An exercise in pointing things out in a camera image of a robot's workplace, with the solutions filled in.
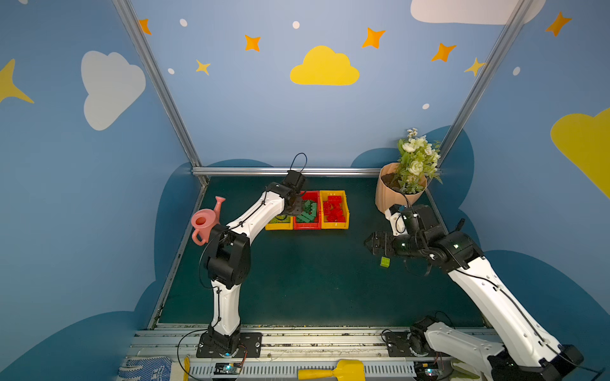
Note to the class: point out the white artificial flower plant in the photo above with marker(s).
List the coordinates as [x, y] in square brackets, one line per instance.
[418, 163]

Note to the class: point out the right circuit board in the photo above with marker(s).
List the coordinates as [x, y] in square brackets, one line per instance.
[426, 371]

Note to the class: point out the dark green lego top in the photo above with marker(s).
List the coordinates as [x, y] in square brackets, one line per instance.
[307, 205]

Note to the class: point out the red long lego brick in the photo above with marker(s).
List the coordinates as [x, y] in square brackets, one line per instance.
[329, 207]

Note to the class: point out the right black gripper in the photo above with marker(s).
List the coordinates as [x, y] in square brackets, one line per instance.
[381, 244]

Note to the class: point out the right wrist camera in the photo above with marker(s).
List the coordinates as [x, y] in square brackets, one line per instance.
[394, 216]

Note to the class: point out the left yellow bin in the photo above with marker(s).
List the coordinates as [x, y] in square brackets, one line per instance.
[288, 224]

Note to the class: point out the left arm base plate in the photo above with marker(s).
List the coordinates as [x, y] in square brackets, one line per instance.
[216, 345]

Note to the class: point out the right yellow bin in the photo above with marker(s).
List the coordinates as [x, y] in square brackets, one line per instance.
[324, 194]

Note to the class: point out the left circuit board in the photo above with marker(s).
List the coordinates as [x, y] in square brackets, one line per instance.
[227, 369]

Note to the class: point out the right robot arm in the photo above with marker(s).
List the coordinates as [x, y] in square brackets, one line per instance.
[526, 351]

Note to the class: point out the yellow toy shovel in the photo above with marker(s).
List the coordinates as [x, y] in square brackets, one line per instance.
[345, 370]

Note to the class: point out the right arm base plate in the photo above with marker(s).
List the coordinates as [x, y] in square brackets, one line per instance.
[405, 344]

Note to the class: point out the circuit board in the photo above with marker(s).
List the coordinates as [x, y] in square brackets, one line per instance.
[227, 369]
[426, 371]

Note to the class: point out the yellow bin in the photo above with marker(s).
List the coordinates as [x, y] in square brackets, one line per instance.
[324, 194]
[288, 224]

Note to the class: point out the beige ribbed flower pot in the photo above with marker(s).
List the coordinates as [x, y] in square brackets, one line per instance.
[386, 197]

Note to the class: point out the red middle bin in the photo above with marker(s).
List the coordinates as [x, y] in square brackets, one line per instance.
[314, 196]

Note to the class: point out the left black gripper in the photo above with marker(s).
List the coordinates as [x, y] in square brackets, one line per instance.
[295, 204]

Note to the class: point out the aluminium back rail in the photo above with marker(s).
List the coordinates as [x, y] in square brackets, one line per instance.
[313, 172]

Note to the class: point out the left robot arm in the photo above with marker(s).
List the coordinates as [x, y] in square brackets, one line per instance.
[227, 257]

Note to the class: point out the red lego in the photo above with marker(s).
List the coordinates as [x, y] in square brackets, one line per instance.
[336, 217]

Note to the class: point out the blue white woven cloth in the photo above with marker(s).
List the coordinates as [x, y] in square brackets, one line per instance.
[146, 369]

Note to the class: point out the pink watering can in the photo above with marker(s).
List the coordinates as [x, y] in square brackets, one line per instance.
[204, 220]

